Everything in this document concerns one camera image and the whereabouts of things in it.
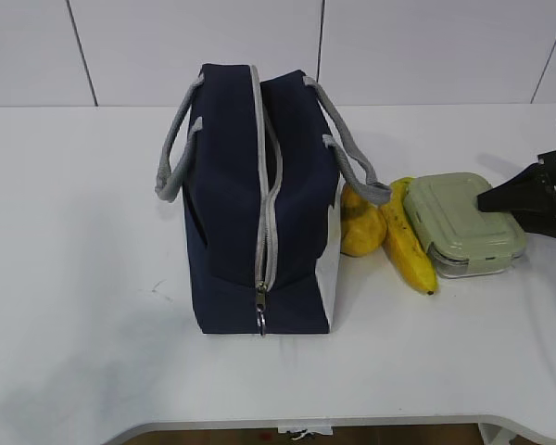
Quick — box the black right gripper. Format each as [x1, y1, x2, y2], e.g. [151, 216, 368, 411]
[477, 151, 556, 238]

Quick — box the glass container with green lid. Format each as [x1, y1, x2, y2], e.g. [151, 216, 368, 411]
[403, 172, 526, 278]

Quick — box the yellow banana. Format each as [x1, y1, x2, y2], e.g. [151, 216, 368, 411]
[380, 177, 438, 295]

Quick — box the yellow pear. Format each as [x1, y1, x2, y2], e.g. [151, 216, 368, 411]
[340, 184, 387, 257]

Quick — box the navy and white lunch bag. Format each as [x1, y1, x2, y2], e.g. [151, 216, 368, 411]
[156, 64, 391, 336]

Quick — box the white paper scrap under table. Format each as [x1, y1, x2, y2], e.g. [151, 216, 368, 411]
[276, 419, 334, 441]

